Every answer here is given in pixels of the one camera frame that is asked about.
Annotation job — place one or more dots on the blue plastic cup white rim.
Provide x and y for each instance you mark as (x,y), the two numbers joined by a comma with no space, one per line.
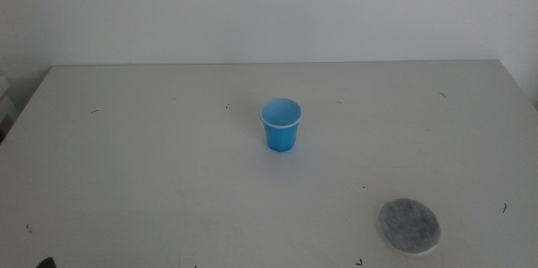
(281,135)

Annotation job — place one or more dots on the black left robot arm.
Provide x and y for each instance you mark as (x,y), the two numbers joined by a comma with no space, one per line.
(46,264)

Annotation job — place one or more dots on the round grey felt cup mat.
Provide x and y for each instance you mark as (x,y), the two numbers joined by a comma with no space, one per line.
(408,226)

